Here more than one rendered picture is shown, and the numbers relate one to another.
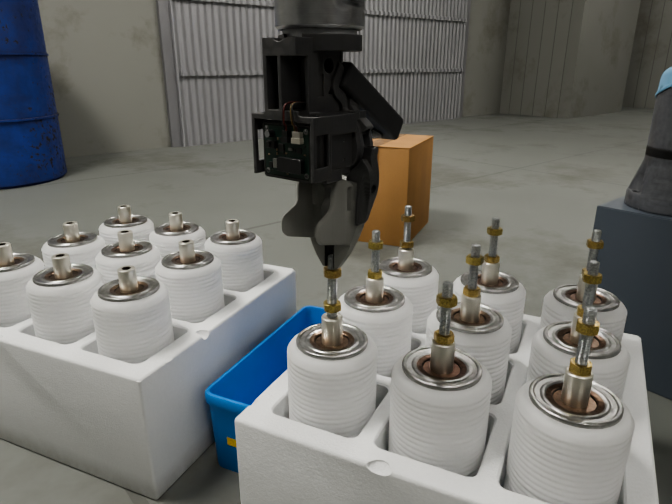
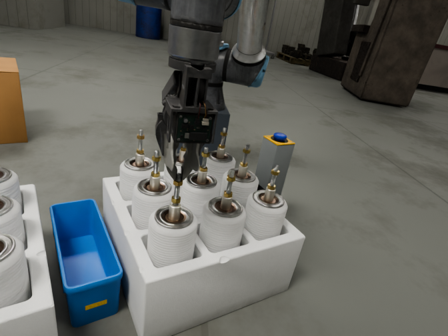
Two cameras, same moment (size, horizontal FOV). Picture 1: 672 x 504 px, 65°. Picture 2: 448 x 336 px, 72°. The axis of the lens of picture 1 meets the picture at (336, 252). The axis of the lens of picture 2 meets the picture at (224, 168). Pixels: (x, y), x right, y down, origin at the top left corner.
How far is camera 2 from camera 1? 0.44 m
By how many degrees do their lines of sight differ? 55
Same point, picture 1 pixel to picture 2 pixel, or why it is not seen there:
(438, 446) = (237, 238)
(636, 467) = not seen: hidden behind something
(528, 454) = (265, 224)
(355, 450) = (209, 259)
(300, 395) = (174, 251)
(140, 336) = (20, 279)
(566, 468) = (277, 223)
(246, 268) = (16, 196)
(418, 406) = (233, 227)
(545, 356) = (238, 186)
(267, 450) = (167, 287)
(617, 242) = not seen: hidden behind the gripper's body
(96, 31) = not seen: outside the picture
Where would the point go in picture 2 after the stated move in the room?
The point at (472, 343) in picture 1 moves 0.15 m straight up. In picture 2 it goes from (215, 191) to (225, 132)
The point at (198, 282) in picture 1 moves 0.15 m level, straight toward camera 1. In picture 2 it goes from (15, 221) to (85, 248)
